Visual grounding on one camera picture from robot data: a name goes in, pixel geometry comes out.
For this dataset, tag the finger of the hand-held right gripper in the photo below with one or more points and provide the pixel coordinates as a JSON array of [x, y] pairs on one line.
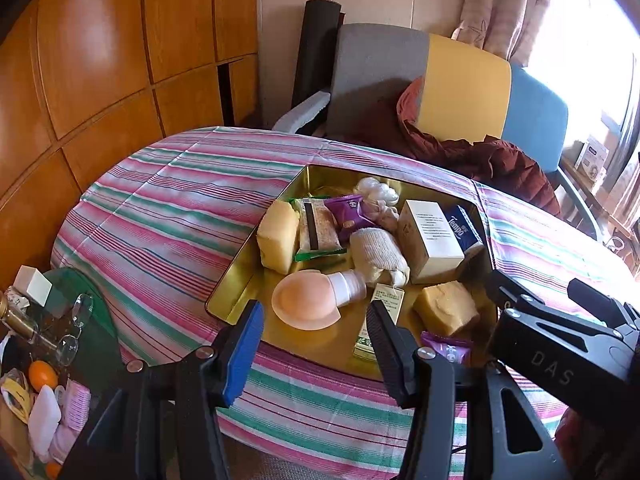
[[605, 305], [510, 292]]

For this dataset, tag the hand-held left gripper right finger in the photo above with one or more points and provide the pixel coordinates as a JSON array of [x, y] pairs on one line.
[[395, 360]]

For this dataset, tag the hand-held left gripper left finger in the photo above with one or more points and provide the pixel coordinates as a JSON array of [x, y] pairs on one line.
[[244, 360]]

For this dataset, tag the purple snack packet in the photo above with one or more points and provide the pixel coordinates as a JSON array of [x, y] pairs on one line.
[[450, 349], [350, 212]]

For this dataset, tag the small green white box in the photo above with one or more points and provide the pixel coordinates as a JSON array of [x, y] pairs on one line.
[[387, 300]]

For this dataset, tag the yellow sponge block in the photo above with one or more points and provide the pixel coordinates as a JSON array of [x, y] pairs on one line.
[[277, 240], [445, 307]]

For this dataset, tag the gold rectangular tin box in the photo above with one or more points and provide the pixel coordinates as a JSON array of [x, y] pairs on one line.
[[325, 340]]

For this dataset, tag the blue tissue pack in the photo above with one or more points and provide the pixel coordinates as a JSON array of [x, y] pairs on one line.
[[462, 227]]

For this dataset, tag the pink round silicone cap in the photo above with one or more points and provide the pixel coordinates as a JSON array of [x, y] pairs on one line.
[[302, 300]]

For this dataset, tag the small white bottle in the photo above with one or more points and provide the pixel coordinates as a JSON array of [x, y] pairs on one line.
[[347, 286]]

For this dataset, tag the white cardboard box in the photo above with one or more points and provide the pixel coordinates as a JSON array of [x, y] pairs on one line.
[[430, 240]]

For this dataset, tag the cream knit cloth roll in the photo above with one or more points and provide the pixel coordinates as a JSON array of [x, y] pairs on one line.
[[377, 252]]

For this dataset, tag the green-ended cracker packet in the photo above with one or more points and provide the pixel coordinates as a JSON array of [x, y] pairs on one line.
[[320, 225]]

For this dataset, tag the white plastic bag ball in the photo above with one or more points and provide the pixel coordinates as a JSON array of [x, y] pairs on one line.
[[377, 190]]

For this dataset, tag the maroon padded jacket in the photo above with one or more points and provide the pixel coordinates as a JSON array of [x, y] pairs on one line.
[[500, 165]]

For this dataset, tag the white printed product box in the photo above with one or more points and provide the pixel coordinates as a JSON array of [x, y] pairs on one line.
[[590, 157]]

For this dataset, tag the green glass table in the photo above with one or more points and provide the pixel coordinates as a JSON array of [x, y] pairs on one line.
[[95, 305]]

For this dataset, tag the pink green striped tablecloth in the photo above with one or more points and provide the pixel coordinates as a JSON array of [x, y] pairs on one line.
[[165, 220]]

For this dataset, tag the clear glasses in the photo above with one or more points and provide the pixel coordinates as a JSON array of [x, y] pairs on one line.
[[82, 307]]

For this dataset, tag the orange fruit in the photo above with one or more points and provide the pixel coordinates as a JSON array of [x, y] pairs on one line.
[[52, 469], [42, 375]]

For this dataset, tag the white soft packet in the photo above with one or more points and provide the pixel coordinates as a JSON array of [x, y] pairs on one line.
[[44, 420]]

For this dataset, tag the grey yellow blue armchair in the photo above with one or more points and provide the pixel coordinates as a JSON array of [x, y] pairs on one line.
[[465, 80]]

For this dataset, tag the small white cube box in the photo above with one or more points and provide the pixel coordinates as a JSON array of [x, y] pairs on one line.
[[32, 285]]

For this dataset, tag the gold capped glass bottle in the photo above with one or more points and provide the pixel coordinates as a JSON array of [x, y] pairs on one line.
[[20, 322]]

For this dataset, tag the yellow white plastic item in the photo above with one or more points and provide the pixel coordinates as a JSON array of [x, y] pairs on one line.
[[15, 395]]

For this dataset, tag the bright window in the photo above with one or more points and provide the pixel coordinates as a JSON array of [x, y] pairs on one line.
[[590, 60]]

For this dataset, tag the beige patterned curtain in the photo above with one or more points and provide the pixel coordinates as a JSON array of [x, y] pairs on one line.
[[500, 5]]

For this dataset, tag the black rolled mat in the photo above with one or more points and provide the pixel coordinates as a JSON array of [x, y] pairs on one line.
[[315, 50]]

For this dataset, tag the wooden panel cabinet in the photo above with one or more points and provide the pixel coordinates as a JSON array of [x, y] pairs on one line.
[[100, 60]]

